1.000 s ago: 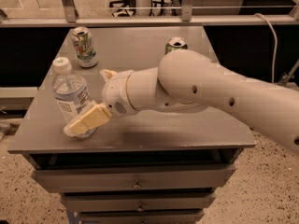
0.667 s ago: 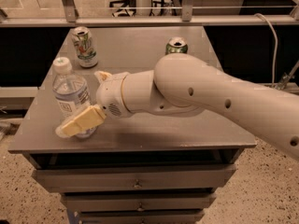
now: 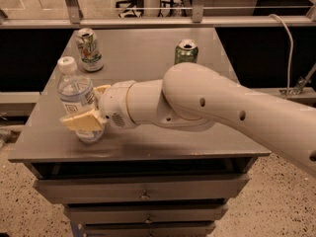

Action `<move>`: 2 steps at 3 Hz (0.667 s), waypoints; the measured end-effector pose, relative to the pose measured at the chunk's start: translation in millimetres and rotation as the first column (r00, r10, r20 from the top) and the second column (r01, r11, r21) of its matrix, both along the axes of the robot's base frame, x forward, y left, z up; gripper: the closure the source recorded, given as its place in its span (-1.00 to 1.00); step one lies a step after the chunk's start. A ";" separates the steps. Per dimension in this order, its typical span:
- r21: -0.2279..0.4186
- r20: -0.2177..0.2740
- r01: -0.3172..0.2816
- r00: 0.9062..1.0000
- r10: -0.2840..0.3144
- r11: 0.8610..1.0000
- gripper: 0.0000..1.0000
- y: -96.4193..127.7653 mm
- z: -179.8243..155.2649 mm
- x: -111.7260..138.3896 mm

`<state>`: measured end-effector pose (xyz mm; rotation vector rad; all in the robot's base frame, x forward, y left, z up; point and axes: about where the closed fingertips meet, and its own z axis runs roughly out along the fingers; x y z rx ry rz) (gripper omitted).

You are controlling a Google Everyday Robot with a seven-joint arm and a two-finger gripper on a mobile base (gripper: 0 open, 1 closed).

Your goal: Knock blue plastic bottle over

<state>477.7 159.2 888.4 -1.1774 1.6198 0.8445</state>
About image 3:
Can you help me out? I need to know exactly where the green soda can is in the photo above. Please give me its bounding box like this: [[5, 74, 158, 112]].
[[174, 39, 198, 64]]

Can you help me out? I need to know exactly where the grey drawer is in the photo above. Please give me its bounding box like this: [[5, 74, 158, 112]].
[[84, 221, 216, 237], [64, 202, 228, 224], [34, 174, 249, 204]]

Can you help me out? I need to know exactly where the middle grey drawer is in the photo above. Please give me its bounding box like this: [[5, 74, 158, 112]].
[[64, 202, 228, 224]]

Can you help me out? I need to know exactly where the black office chair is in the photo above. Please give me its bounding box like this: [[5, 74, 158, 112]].
[[116, 0, 144, 18]]

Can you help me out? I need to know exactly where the grey metal railing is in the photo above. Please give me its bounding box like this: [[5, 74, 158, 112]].
[[0, 0, 316, 29]]

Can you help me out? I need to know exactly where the top grey drawer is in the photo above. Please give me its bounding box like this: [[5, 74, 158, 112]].
[[34, 174, 249, 204]]

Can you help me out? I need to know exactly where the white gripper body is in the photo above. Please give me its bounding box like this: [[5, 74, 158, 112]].
[[99, 80, 136, 129]]

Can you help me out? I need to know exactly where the clear blue-label plastic bottle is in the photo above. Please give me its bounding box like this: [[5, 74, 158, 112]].
[[56, 56, 106, 145]]

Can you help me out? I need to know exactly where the white 7up soda can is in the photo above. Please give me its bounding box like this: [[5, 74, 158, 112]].
[[75, 28, 104, 72]]

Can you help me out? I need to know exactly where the bottom grey drawer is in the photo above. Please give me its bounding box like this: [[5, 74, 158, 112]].
[[84, 221, 216, 237]]

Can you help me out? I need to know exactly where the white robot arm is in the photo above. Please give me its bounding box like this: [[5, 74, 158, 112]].
[[60, 63, 316, 176]]

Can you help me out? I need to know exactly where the grey drawer cabinet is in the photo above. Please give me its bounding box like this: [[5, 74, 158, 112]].
[[8, 27, 272, 237]]

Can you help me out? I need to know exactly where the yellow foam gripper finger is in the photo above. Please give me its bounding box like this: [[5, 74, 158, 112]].
[[94, 84, 111, 100], [60, 110, 107, 131]]

